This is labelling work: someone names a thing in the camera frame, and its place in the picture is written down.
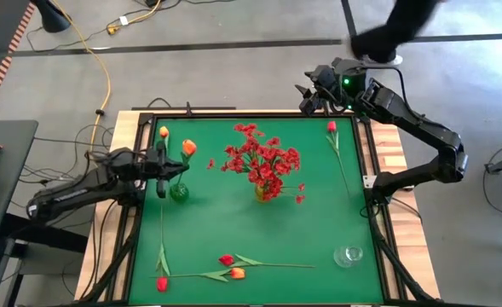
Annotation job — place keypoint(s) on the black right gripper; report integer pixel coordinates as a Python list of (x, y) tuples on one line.
[(327, 87)]

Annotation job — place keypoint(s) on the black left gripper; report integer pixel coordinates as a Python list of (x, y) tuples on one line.
[(148, 165)]

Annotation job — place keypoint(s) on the red artificial tulip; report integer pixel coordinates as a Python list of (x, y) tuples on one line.
[(331, 126), (162, 284), (226, 259)]

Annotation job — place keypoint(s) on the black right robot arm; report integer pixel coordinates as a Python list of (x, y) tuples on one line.
[(421, 123)]

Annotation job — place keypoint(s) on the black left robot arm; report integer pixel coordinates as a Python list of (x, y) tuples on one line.
[(71, 194)]

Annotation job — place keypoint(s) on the green glass vase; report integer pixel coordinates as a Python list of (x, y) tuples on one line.
[(179, 192)]

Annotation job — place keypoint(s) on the yellow vase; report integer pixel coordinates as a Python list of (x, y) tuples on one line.
[(259, 196)]

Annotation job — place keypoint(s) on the clear glass vase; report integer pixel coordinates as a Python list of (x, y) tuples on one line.
[(347, 256)]

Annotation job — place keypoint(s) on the black floor bar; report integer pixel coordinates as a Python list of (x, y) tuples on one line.
[(208, 108)]

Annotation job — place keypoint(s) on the green felt mat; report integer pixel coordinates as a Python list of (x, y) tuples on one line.
[(216, 221)]

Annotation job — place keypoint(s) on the red flower bouquet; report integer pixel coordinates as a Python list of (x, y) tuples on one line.
[(263, 164)]

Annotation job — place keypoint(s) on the person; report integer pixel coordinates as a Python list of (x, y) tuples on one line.
[(382, 40)]

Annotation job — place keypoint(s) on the black desk base beam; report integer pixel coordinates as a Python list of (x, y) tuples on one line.
[(42, 232)]

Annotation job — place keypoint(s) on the dark grey desk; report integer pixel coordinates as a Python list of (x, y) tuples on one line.
[(7, 187)]

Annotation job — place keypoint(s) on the black cone-shaped stand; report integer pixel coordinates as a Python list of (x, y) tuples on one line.
[(52, 17)]

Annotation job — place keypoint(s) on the black table frame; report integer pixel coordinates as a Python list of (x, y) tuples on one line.
[(233, 115)]

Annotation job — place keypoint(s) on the black diagonal frame strut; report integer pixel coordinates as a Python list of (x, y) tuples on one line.
[(399, 268), (116, 256)]

